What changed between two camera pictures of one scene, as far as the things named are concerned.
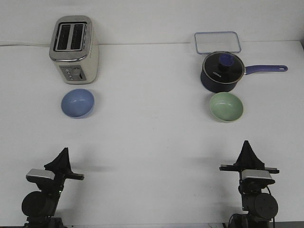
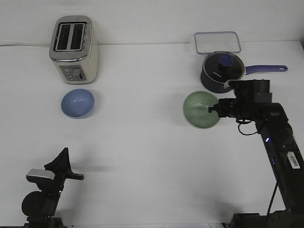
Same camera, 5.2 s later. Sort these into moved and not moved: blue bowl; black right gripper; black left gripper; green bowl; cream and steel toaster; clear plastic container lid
Moved: green bowl; black right gripper
Not moved: cream and steel toaster; clear plastic container lid; blue bowl; black left gripper
